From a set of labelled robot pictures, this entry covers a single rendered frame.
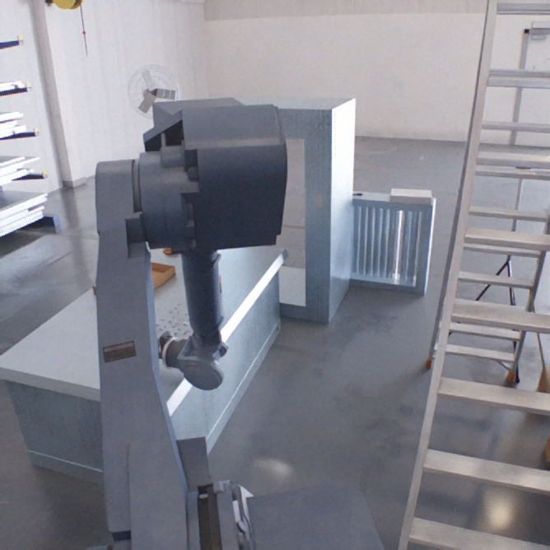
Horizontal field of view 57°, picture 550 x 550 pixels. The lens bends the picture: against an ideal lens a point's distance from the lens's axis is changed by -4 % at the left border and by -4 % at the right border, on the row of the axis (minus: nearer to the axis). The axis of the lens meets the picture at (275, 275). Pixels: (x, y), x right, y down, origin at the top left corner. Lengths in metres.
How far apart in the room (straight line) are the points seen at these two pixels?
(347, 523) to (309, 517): 0.08
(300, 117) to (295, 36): 8.24
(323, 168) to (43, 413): 2.24
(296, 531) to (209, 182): 0.78
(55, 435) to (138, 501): 1.75
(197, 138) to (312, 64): 10.43
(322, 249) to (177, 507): 2.84
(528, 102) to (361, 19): 3.62
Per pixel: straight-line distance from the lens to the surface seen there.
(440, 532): 1.79
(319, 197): 3.60
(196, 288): 1.79
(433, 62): 11.15
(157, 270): 3.38
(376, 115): 11.39
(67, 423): 2.71
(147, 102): 6.89
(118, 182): 1.29
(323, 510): 1.20
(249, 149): 1.22
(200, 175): 1.22
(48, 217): 6.78
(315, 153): 3.53
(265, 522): 1.18
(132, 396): 1.15
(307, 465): 2.82
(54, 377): 2.53
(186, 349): 2.24
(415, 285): 4.45
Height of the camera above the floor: 2.01
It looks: 25 degrees down
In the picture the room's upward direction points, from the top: 2 degrees counter-clockwise
